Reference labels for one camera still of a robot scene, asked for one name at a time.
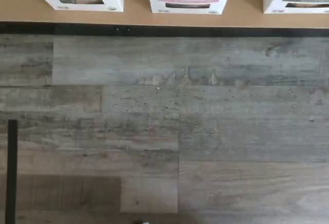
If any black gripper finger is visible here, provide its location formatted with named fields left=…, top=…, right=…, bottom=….
left=5, top=119, right=18, bottom=224

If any brown wooden shelf board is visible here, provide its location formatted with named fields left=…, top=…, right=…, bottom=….
left=0, top=0, right=329, bottom=30

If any black metal shelving frame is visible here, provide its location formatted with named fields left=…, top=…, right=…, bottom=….
left=0, top=20, right=329, bottom=39

